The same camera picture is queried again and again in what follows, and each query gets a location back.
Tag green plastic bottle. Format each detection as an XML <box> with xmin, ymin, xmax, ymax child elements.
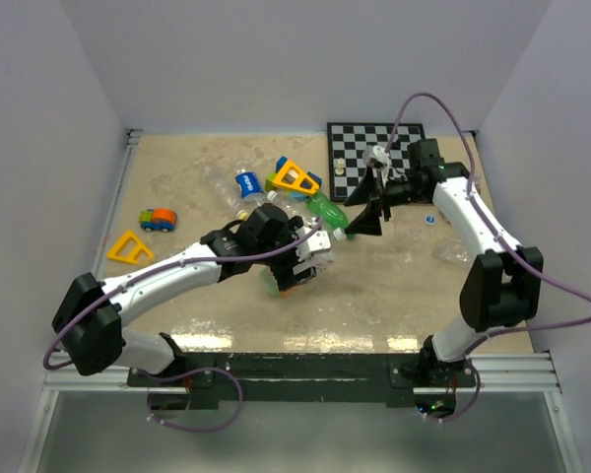
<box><xmin>305</xmin><ymin>191</ymin><xmax>356</xmax><ymax>241</ymax></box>

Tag clear bottle white cap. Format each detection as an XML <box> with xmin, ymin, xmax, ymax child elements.
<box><xmin>267</xmin><ymin>190</ymin><xmax>313</xmax><ymax>225</ymax></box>
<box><xmin>432</xmin><ymin>237</ymin><xmax>472</xmax><ymax>268</ymax></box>

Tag clear bottle yellow cap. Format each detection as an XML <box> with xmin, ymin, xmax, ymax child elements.
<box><xmin>202</xmin><ymin>165</ymin><xmax>249</xmax><ymax>220</ymax></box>

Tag aluminium frame rail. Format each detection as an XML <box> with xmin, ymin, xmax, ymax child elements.
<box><xmin>42</xmin><ymin>128</ymin><xmax>145</xmax><ymax>376</ymax></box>

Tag blue pepsi bottle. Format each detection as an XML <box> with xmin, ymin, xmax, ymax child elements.
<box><xmin>235</xmin><ymin>169</ymin><xmax>266</xmax><ymax>205</ymax></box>

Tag colourful toy car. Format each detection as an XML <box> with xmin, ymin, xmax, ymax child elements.
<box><xmin>139</xmin><ymin>208</ymin><xmax>177</xmax><ymax>233</ymax></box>

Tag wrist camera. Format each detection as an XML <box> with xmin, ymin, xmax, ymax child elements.
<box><xmin>295</xmin><ymin>227</ymin><xmax>332</xmax><ymax>262</ymax></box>
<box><xmin>361</xmin><ymin>145</ymin><xmax>392</xmax><ymax>180</ymax></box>

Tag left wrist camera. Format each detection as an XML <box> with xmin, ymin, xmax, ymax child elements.
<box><xmin>295</xmin><ymin>227</ymin><xmax>332</xmax><ymax>262</ymax></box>

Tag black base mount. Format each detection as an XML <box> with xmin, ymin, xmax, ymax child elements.
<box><xmin>128</xmin><ymin>350</ymin><xmax>477</xmax><ymax>409</ymax></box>

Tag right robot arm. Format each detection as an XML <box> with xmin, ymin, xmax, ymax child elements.
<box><xmin>345</xmin><ymin>139</ymin><xmax>544</xmax><ymax>387</ymax></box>

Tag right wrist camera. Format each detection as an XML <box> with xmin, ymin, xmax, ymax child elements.
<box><xmin>361</xmin><ymin>145</ymin><xmax>392</xmax><ymax>180</ymax></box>

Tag white green tea bottle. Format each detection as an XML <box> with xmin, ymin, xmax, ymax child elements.
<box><xmin>259</xmin><ymin>250</ymin><xmax>336</xmax><ymax>298</ymax></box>

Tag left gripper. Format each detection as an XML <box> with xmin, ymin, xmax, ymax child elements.
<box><xmin>254</xmin><ymin>217</ymin><xmax>316</xmax><ymax>291</ymax></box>

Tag black white chessboard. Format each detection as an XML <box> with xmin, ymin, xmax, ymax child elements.
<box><xmin>326</xmin><ymin>121</ymin><xmax>438</xmax><ymax>204</ymax></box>

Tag yellow triangle toy block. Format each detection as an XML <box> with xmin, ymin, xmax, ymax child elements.
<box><xmin>270</xmin><ymin>157</ymin><xmax>321</xmax><ymax>196</ymax></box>
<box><xmin>106</xmin><ymin>230</ymin><xmax>154</xmax><ymax>265</ymax></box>

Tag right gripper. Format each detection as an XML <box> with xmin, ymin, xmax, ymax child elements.
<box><xmin>345</xmin><ymin>164</ymin><xmax>427</xmax><ymax>237</ymax></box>

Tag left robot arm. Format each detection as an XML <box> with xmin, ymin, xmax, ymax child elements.
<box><xmin>51</xmin><ymin>203</ymin><xmax>333</xmax><ymax>386</ymax></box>

